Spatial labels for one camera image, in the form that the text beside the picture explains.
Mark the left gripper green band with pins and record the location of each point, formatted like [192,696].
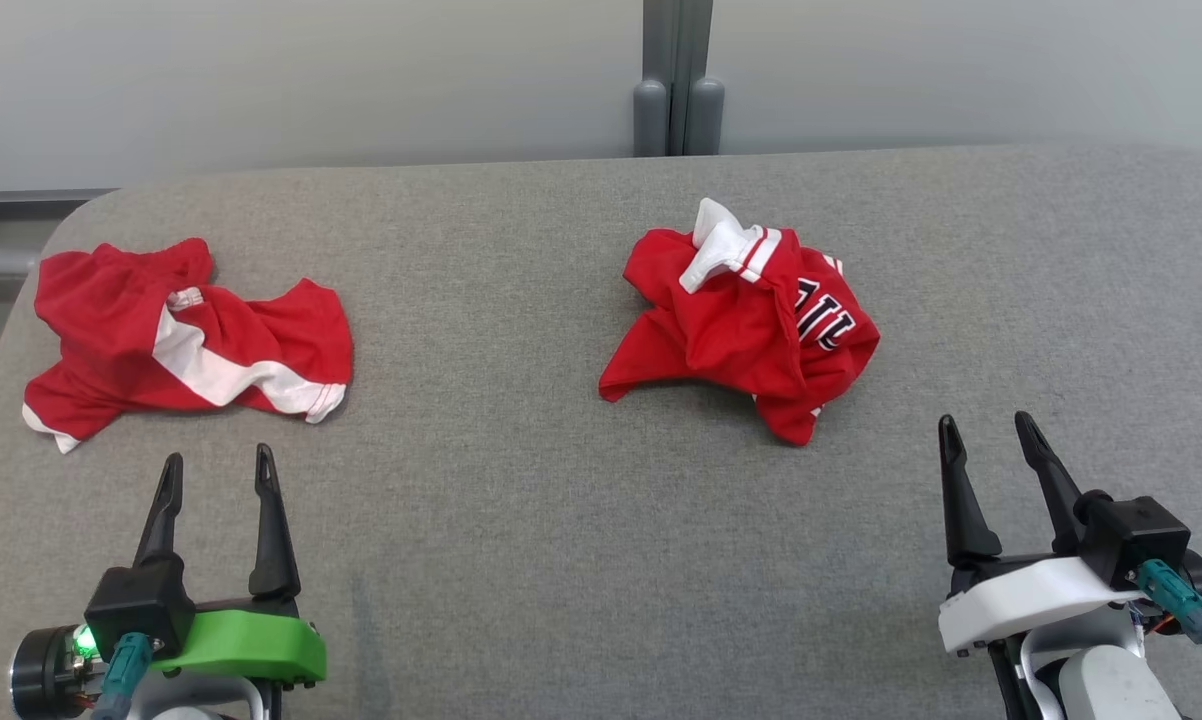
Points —
[251,645]

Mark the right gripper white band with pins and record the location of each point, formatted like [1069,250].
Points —
[1031,600]

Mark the red shorts with white stripe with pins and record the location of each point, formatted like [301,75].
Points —
[111,330]

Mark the red jersey shirt with lettering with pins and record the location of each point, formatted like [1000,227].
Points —
[721,340]

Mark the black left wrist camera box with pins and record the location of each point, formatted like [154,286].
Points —
[141,605]

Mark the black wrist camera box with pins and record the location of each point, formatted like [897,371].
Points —
[1136,535]
[141,605]

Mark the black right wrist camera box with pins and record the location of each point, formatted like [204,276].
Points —
[1136,535]

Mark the grey wall rail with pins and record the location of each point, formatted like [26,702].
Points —
[1,205]

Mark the grey partition post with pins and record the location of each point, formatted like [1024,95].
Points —
[676,90]

